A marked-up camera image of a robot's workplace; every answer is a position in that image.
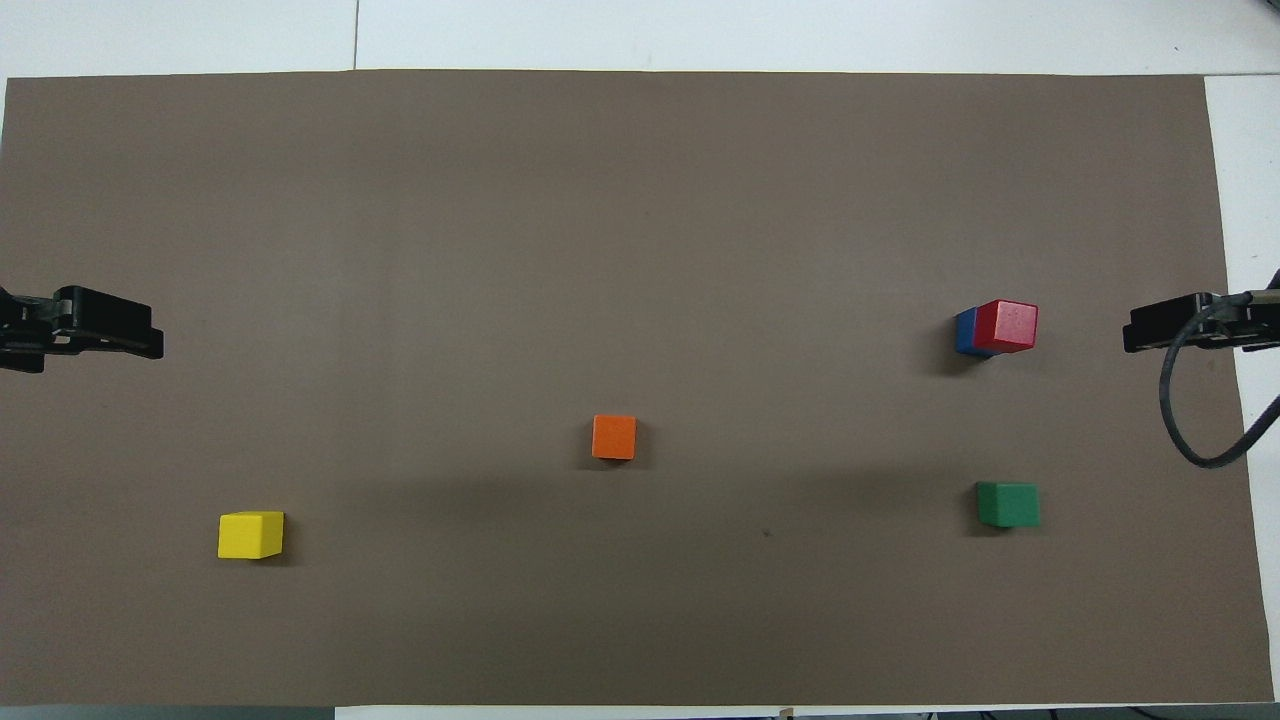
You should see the yellow cube block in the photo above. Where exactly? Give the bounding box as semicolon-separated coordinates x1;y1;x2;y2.
218;511;285;561

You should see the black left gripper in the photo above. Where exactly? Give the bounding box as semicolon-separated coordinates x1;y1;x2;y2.
0;286;164;374

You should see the blue cube block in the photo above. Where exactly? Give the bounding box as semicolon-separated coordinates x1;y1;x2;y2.
954;308;997;359

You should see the brown table mat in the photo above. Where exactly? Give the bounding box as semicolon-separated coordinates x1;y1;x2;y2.
0;68;1276;709

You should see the orange cube block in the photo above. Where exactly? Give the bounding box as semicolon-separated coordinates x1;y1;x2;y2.
591;415;638;461

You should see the green cube block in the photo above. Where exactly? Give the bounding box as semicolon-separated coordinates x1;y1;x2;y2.
976;481;1041;529

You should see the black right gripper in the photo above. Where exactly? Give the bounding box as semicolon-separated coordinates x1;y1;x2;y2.
1122;290;1280;353

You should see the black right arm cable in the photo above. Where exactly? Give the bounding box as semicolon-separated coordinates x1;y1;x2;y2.
1158;270;1280;469

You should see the red cube block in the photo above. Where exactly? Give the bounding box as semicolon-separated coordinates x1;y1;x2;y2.
975;299;1039;354

